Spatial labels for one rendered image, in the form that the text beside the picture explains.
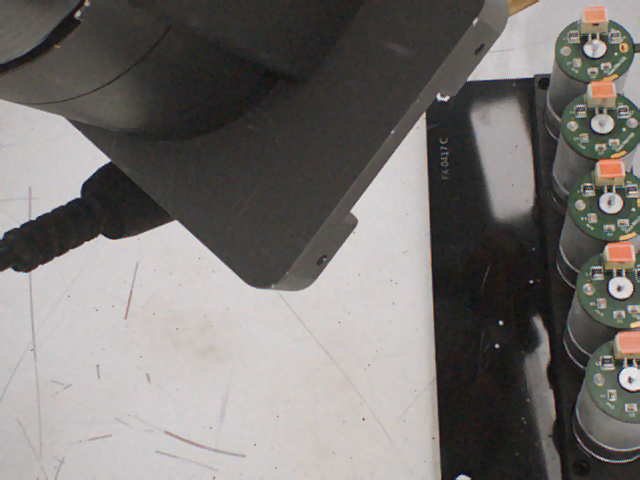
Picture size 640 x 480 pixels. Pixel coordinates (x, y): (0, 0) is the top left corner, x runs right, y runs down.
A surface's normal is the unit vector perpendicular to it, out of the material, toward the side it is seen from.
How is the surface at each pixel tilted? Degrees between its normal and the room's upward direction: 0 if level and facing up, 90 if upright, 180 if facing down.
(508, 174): 0
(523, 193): 0
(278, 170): 28
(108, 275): 0
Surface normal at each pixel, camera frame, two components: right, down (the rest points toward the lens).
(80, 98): 0.20, 0.97
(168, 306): -0.08, -0.43
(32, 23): 0.48, 0.83
